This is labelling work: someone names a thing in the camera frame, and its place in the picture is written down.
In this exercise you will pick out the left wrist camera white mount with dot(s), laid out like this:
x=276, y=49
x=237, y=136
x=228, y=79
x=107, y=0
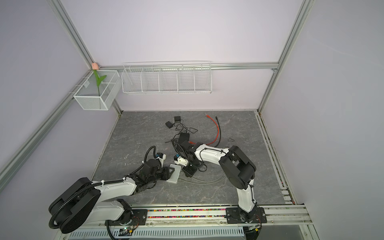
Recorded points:
x=161, y=157

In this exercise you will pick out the black power adapter near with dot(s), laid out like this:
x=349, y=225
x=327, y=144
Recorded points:
x=169, y=124

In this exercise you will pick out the white network switch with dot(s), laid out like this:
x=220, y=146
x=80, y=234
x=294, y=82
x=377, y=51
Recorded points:
x=174, y=173

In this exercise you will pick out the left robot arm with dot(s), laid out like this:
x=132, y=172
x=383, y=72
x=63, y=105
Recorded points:
x=88, y=201

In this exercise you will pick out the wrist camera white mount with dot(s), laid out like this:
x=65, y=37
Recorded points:
x=161, y=157
x=179, y=160

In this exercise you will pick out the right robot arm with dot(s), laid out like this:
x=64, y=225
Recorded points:
x=237, y=167

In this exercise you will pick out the artificial pink tulip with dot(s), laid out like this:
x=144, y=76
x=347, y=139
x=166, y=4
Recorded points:
x=99, y=79

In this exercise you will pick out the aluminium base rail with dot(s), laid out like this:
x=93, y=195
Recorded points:
x=198, y=222

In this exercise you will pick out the black ribbed network switch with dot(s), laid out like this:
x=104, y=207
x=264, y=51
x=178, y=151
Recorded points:
x=183, y=137

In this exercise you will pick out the white mesh box basket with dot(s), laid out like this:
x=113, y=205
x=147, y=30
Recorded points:
x=87, y=95

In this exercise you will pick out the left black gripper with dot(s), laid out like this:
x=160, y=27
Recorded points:
x=165, y=170

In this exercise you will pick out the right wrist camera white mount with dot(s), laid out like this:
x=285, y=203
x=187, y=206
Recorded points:
x=179, y=160

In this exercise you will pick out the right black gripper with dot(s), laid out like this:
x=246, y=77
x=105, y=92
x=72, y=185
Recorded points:
x=188, y=172

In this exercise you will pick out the white wire wall basket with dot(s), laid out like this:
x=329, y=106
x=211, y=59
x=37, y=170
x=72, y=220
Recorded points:
x=167, y=77

